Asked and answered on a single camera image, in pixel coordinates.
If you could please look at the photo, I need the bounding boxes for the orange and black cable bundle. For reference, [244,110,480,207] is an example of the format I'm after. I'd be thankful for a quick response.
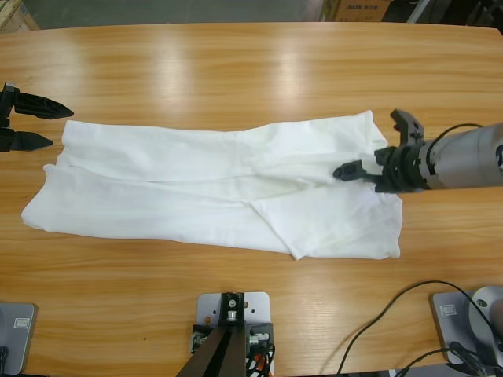
[245,344,277,377]

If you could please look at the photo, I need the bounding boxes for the white t-shirt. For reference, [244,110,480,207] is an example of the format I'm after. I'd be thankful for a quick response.
[20,110,405,262]

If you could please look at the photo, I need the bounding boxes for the black cable with plug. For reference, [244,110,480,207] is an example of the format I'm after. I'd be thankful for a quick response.
[395,340,503,377]

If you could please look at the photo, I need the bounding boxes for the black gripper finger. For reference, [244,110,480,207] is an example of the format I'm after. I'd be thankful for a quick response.
[10,132,54,152]
[332,159,373,182]
[375,182,428,194]
[14,90,75,119]

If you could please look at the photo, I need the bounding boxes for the black side bracket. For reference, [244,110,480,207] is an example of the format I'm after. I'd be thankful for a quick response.
[190,323,216,353]
[246,320,275,349]

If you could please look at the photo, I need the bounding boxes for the black post clamp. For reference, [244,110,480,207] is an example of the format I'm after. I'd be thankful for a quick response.
[218,291,248,330]

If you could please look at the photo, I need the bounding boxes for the long black cable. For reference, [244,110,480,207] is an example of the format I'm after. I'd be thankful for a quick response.
[320,280,498,376]

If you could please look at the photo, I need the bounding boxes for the wooden crate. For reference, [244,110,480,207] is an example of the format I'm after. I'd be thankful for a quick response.
[0,0,41,32]

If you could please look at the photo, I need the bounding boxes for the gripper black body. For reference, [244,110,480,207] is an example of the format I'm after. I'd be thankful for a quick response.
[367,140,437,188]
[0,81,19,152]

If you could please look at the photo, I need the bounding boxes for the cardboard box with AUX print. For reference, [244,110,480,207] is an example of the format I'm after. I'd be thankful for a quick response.
[332,0,394,23]

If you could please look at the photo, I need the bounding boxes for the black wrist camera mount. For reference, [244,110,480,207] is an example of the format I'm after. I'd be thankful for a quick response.
[389,108,426,145]

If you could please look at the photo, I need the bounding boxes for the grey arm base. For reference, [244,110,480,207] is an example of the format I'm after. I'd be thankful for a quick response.
[429,285,503,364]
[0,301,39,375]

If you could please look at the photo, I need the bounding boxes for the grey metal frame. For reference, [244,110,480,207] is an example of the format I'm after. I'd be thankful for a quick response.
[406,0,435,24]

